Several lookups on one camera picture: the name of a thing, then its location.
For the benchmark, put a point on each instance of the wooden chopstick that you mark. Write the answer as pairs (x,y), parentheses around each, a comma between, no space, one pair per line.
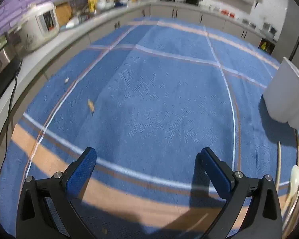
(278,167)

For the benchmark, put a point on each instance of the yellow toy figure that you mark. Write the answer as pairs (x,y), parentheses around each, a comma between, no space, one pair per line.
(92,5)

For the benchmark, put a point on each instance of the cream plastic spoon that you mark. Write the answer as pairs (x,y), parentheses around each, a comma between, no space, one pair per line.
(294,181)

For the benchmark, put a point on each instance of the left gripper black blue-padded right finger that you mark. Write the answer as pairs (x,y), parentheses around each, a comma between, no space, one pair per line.
(263,217)

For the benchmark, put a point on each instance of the white plastic utensil holder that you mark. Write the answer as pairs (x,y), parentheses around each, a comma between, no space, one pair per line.
(281,96)

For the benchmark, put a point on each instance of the black microwave oven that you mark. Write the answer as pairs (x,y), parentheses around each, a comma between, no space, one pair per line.
(9,62)

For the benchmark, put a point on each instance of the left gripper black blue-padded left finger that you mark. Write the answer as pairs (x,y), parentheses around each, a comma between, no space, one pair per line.
(34,219)

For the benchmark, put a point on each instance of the blue plaid tablecloth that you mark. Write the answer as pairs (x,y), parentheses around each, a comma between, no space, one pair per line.
(148,98)

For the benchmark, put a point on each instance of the white rice cooker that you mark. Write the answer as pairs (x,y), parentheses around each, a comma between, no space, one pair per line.
(38,26)

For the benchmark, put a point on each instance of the wooden cutting board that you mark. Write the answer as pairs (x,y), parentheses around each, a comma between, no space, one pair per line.
(64,13)

